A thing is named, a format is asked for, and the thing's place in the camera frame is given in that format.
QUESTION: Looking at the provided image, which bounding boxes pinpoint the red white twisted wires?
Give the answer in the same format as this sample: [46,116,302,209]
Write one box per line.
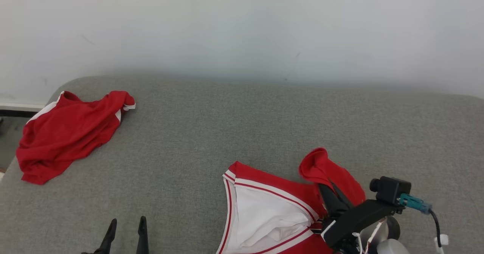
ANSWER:
[352,218,387,254]

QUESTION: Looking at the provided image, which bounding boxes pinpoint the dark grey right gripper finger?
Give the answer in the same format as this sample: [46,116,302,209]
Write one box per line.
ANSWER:
[332,184,354,210]
[319,184,346,218]

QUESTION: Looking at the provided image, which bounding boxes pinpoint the thin black camera cable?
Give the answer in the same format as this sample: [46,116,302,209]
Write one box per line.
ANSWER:
[428,209,443,243]

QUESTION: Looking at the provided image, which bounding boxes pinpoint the teal camera cable connector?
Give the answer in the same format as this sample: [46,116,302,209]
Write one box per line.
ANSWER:
[398,194,432,214]

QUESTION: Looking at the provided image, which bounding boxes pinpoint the red shorts with white stripe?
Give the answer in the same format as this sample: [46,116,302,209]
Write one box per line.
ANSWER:
[16,90,136,185]

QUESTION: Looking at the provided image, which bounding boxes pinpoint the white cable label tag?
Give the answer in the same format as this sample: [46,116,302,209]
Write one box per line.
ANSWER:
[434,234,449,254]

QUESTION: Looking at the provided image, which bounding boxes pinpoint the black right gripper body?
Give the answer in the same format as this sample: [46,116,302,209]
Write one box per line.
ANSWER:
[321,199,403,254]

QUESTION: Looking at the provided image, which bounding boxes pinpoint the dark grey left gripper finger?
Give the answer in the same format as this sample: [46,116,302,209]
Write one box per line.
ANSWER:
[96,218,118,254]
[136,216,149,254]

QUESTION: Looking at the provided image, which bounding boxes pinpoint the red and white sleeveless top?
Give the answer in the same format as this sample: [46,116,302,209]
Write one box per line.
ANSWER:
[216,147,366,254]

